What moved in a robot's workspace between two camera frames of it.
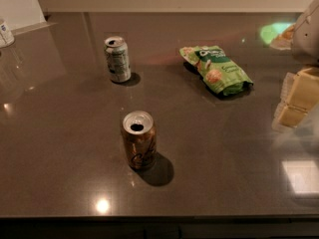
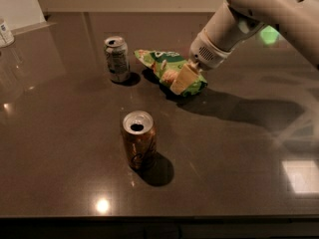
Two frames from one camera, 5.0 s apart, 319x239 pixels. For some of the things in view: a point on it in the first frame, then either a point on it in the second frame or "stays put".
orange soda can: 140,137 stays put
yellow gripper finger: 299,96 → 204,56
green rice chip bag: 218,72 → 166,67
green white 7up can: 118,59 stays put
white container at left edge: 6,36 stays put
